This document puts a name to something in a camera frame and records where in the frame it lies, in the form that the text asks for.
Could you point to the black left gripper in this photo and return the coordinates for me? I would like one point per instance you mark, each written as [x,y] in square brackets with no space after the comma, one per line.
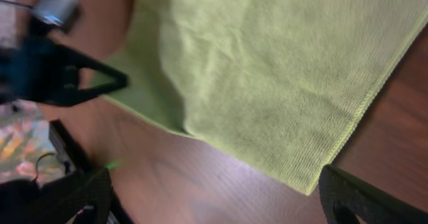
[28,72]

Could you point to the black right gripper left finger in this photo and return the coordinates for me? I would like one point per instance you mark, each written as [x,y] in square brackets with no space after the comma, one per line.
[24,201]

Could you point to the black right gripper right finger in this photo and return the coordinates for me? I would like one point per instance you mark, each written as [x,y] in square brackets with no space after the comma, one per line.
[348,199]

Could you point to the light green microfiber cloth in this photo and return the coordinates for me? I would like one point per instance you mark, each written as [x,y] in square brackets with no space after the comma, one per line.
[279,84]

